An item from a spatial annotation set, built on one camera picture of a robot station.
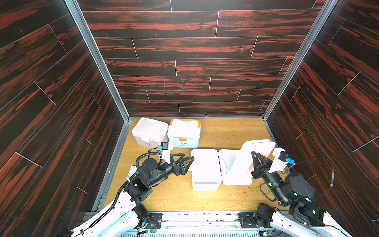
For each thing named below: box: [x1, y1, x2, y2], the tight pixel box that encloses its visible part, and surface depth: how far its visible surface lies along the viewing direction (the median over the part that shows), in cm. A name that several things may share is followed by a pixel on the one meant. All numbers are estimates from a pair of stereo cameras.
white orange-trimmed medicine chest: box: [167, 118, 201, 149], surface depth 98 cm
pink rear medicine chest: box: [131, 117, 169, 149], surface depth 96 cm
